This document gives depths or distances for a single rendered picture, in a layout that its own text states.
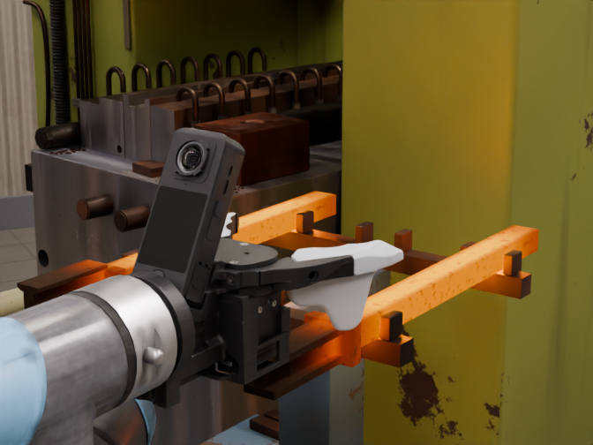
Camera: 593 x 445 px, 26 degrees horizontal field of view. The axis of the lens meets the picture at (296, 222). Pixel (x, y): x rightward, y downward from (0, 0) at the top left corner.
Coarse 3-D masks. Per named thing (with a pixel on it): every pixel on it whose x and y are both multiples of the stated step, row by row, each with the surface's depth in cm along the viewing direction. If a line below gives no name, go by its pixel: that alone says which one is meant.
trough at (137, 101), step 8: (280, 72) 185; (296, 72) 188; (224, 80) 178; (248, 80) 181; (176, 88) 172; (200, 88) 175; (128, 96) 167; (136, 96) 167; (144, 96) 168; (152, 96) 169; (136, 104) 167; (144, 104) 168
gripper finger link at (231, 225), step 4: (228, 216) 97; (232, 216) 98; (236, 216) 98; (228, 220) 96; (232, 220) 98; (236, 220) 98; (224, 224) 95; (228, 224) 95; (232, 224) 98; (236, 224) 98; (224, 228) 94; (228, 228) 95; (232, 228) 98; (236, 228) 98; (224, 232) 93; (228, 232) 93; (232, 232) 98; (236, 232) 98; (224, 236) 92; (228, 236) 92; (232, 236) 96
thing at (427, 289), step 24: (504, 240) 123; (528, 240) 125; (456, 264) 115; (480, 264) 117; (408, 288) 109; (432, 288) 110; (456, 288) 114; (312, 312) 101; (384, 312) 104; (408, 312) 107; (312, 336) 97; (336, 336) 98; (360, 336) 99; (312, 360) 97; (336, 360) 99; (360, 360) 100; (264, 384) 93; (288, 384) 94
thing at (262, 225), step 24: (312, 192) 140; (264, 216) 131; (288, 216) 133; (240, 240) 127; (264, 240) 130; (72, 264) 112; (96, 264) 112; (120, 264) 115; (24, 288) 106; (48, 288) 106; (72, 288) 110
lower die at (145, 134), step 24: (264, 72) 184; (336, 72) 187; (120, 96) 171; (168, 96) 166; (216, 96) 170; (240, 96) 170; (264, 96) 171; (288, 96) 174; (312, 96) 178; (336, 96) 181; (96, 120) 172; (120, 120) 169; (144, 120) 165; (168, 120) 162; (96, 144) 173; (120, 144) 170; (144, 144) 166; (168, 144) 162
